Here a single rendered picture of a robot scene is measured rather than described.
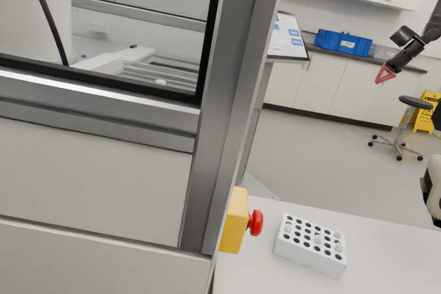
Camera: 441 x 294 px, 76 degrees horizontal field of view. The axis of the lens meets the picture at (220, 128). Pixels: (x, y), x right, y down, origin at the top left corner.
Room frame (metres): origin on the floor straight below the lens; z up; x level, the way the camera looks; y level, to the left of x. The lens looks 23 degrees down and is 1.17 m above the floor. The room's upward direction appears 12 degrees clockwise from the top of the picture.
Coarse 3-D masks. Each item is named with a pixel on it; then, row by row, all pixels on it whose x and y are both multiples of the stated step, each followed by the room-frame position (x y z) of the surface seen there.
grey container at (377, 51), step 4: (372, 44) 4.12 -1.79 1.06; (376, 44) 4.24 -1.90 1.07; (372, 48) 4.24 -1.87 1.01; (376, 48) 3.97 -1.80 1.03; (380, 48) 3.96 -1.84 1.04; (384, 48) 3.96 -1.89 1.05; (388, 48) 3.97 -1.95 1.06; (392, 48) 3.96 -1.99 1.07; (368, 52) 4.14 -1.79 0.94; (372, 52) 4.04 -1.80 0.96; (376, 52) 3.96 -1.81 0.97; (380, 52) 3.96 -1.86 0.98; (384, 52) 3.96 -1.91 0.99; (388, 52) 3.97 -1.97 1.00; (392, 52) 3.97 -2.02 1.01; (396, 52) 3.97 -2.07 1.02; (372, 56) 3.98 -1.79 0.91; (376, 56) 3.95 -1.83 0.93; (380, 56) 3.96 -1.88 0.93; (384, 56) 3.97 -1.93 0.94; (388, 56) 3.97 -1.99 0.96; (392, 56) 3.97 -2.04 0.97
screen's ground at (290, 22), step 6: (288, 18) 1.81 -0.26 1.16; (294, 18) 1.85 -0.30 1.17; (282, 24) 1.74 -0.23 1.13; (288, 24) 1.78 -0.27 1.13; (294, 24) 1.82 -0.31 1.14; (276, 30) 1.67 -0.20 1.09; (288, 36) 1.72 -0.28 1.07; (294, 36) 1.76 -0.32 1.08; (300, 36) 1.80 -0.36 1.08; (270, 48) 1.56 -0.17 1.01; (288, 48) 1.66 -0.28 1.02; (294, 48) 1.70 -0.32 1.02; (300, 48) 1.74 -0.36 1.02; (276, 54) 1.56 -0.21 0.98; (282, 54) 1.59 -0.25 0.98; (288, 54) 1.63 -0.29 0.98; (294, 54) 1.67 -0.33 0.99; (300, 54) 1.71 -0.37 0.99
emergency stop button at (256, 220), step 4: (256, 212) 0.34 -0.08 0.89; (260, 212) 0.35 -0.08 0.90; (252, 216) 0.35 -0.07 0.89; (256, 216) 0.34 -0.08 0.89; (260, 216) 0.34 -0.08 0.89; (252, 220) 0.34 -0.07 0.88; (256, 220) 0.33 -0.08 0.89; (260, 220) 0.33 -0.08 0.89; (252, 224) 0.33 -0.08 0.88; (256, 224) 0.33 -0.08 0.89; (260, 224) 0.33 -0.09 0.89; (252, 228) 0.33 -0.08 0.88; (256, 228) 0.32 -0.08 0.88; (260, 228) 0.33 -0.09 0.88; (252, 232) 0.33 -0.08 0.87; (256, 232) 0.32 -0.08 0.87; (260, 232) 0.33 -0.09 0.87; (256, 236) 0.33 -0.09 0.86
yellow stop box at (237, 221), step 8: (232, 192) 0.36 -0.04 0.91; (240, 192) 0.36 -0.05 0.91; (232, 200) 0.34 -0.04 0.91; (240, 200) 0.34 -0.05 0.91; (232, 208) 0.32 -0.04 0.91; (240, 208) 0.32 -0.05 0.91; (248, 208) 0.33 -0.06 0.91; (232, 216) 0.31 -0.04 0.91; (240, 216) 0.31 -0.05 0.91; (248, 216) 0.31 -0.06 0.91; (232, 224) 0.31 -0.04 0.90; (240, 224) 0.31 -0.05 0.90; (248, 224) 0.33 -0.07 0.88; (224, 232) 0.31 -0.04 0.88; (232, 232) 0.31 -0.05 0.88; (240, 232) 0.31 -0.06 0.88; (224, 240) 0.31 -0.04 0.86; (232, 240) 0.31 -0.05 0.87; (240, 240) 0.31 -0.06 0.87; (224, 248) 0.31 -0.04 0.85; (232, 248) 0.31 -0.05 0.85; (240, 248) 0.31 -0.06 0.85
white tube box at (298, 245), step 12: (288, 216) 0.48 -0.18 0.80; (300, 228) 0.45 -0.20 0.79; (312, 228) 0.45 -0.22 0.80; (324, 228) 0.46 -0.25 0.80; (276, 240) 0.42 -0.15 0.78; (288, 240) 0.41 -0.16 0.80; (300, 240) 0.41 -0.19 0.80; (312, 240) 0.42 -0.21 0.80; (324, 240) 0.43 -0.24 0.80; (336, 240) 0.43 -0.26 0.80; (276, 252) 0.40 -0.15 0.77; (288, 252) 0.40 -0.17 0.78; (300, 252) 0.39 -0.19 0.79; (312, 252) 0.39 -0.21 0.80; (324, 252) 0.40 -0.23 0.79; (336, 252) 0.40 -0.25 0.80; (312, 264) 0.39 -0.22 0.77; (324, 264) 0.38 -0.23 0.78; (336, 264) 0.38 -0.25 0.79; (336, 276) 0.38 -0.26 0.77
